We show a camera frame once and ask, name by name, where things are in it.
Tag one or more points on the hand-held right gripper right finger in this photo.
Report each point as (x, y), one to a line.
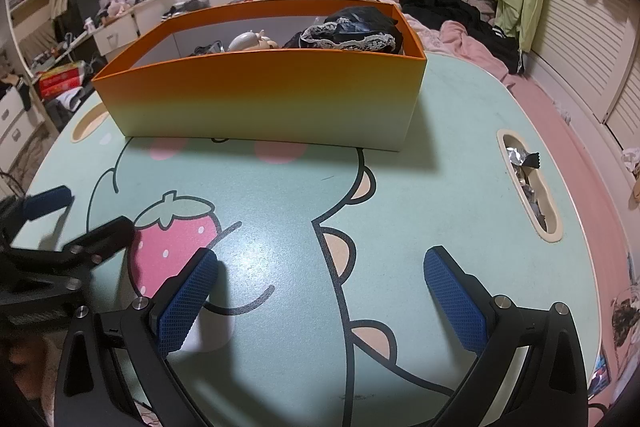
(457, 302)

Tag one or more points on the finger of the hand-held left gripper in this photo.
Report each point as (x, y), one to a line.
(47, 203)
(102, 239)

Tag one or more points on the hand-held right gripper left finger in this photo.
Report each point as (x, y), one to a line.
(187, 302)

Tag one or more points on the orange gradient paper box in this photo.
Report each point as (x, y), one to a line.
(260, 97)

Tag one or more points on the black toy car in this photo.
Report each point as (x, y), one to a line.
(207, 49)

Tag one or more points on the beige doll head figurine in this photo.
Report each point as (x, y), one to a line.
(245, 41)

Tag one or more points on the black plastic bag with lace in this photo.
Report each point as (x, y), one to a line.
(350, 24)

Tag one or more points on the white drawer unit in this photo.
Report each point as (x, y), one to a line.
(15, 127)

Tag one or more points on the red packet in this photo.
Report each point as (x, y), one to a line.
(62, 79)

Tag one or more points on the crumpled foil wrappers pile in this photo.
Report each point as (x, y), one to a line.
(532, 202)

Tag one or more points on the cartoon printed green desk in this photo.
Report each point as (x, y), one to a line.
(300, 207)

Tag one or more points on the silver foil wrapper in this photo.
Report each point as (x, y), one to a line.
(522, 158)

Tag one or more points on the white drawer cabinet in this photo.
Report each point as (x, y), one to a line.
(120, 34)

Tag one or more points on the pink garment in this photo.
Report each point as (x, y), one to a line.
(470, 47)

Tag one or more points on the black clothes pile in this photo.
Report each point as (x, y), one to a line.
(450, 7)

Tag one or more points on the white louvered closet doors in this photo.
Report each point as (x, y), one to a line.
(590, 37)

